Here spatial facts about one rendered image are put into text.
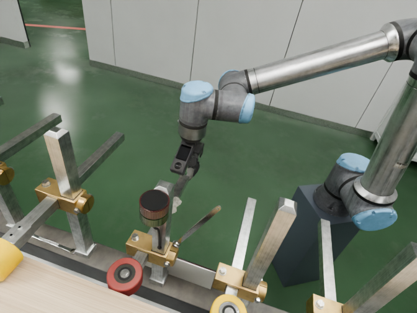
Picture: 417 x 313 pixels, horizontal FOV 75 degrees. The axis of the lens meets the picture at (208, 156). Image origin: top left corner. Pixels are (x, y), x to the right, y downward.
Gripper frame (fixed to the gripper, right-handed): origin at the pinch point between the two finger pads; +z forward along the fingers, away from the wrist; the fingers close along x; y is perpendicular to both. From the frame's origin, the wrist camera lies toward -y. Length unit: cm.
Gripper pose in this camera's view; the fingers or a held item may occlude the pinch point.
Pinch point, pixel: (184, 180)
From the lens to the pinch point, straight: 100.3
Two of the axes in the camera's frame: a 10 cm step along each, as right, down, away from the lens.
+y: 2.9, -5.9, 7.5
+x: -9.5, -2.9, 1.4
